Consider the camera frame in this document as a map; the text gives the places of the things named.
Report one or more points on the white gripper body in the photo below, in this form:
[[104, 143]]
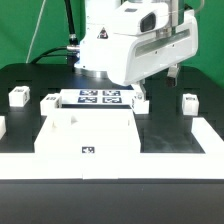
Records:
[[148, 36]]

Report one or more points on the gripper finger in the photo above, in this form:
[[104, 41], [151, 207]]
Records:
[[172, 75], [140, 92]]

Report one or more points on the white square table top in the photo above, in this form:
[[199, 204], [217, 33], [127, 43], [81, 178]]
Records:
[[89, 131]]

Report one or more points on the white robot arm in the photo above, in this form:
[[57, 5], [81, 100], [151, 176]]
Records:
[[94, 57]]

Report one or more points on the white fiducial marker plate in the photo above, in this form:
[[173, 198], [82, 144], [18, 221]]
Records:
[[96, 96]]

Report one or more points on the white U-shaped obstacle fence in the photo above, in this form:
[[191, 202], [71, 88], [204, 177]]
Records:
[[208, 165]]

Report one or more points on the white block left edge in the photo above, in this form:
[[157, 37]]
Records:
[[2, 126]]

